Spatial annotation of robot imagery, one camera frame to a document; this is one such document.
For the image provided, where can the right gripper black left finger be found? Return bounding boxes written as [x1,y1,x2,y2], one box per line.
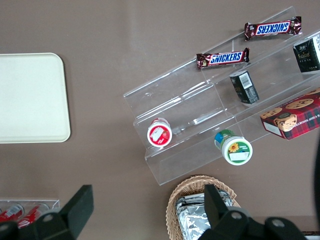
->
[0,184,95,240]

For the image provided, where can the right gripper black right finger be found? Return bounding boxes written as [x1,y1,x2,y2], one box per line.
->
[197,184,307,240]

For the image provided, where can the light wicker basket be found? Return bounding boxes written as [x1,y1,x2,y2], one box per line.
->
[165,174,242,240]

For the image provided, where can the cream plastic tray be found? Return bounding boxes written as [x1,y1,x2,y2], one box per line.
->
[0,52,72,144]

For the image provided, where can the clear acrylic bottle rack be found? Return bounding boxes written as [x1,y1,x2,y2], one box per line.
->
[0,198,61,226]

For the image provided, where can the stacked foil containers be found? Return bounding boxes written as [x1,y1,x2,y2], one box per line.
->
[174,188,237,240]

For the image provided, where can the red cola bottle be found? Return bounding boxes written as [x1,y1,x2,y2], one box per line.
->
[17,203,51,229]
[0,203,25,223]

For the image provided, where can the green sunflower yogurt cup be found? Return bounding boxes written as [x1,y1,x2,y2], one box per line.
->
[213,129,253,166]

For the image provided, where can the red strawberry yogurt cup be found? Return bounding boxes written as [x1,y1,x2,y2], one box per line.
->
[146,118,173,148]

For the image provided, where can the clear acrylic stepped shelf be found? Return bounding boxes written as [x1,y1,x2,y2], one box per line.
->
[122,6,320,186]

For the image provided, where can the red tartan cookie box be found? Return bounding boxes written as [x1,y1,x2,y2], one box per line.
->
[259,87,320,141]

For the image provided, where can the small black drink carton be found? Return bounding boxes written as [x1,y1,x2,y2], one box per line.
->
[292,34,320,74]
[229,70,260,105]

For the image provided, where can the Snickers chocolate bar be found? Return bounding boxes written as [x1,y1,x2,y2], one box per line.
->
[195,47,251,70]
[244,16,303,42]

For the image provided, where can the black camera cable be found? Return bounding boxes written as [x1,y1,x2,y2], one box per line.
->
[309,129,320,217]

